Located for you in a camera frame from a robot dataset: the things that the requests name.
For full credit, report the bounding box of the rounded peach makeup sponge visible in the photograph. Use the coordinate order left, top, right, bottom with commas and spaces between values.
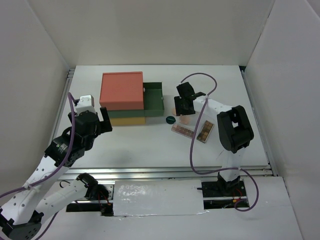
179, 115, 191, 125

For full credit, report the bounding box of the dark green round puff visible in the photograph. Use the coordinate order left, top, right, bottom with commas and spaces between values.
165, 115, 176, 125

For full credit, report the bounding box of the green drawer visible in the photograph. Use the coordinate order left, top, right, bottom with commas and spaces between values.
107, 82, 165, 118

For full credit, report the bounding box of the salmon top drawer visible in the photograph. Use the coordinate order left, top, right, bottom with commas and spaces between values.
142, 75, 146, 108

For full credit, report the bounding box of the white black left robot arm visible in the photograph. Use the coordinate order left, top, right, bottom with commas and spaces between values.
0, 107, 113, 240

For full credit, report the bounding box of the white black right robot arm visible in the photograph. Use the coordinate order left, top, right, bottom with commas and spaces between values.
174, 82, 254, 196

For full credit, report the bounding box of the yellow bottom drawer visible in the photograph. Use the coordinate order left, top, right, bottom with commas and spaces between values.
110, 117, 146, 126

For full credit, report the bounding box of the long pink eyeshadow palette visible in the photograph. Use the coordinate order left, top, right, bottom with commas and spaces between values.
171, 123, 195, 139

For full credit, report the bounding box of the brown gold eyeshadow palette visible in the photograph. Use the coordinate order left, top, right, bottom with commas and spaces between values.
196, 120, 215, 144

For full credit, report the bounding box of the white foil-edged cover plate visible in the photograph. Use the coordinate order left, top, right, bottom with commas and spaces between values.
113, 180, 205, 217

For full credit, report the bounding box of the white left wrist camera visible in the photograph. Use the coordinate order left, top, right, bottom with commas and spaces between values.
75, 94, 96, 115

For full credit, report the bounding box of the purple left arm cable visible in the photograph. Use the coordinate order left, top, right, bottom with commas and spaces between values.
0, 91, 81, 240

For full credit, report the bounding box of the three-tier drawer organizer frame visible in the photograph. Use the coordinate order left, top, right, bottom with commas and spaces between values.
99, 71, 144, 111

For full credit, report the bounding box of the aluminium left side rail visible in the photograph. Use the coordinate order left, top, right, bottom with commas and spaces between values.
49, 68, 75, 142

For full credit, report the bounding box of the aluminium rail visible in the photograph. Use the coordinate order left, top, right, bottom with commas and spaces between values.
59, 165, 278, 181
240, 66, 279, 177
49, 68, 75, 142

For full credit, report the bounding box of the aluminium front rail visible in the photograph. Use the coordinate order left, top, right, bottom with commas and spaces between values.
59, 165, 278, 181

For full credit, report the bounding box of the aluminium right side rail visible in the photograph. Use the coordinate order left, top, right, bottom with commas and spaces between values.
240, 66, 279, 177

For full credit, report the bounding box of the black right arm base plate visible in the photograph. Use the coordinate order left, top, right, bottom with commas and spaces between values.
201, 180, 247, 198

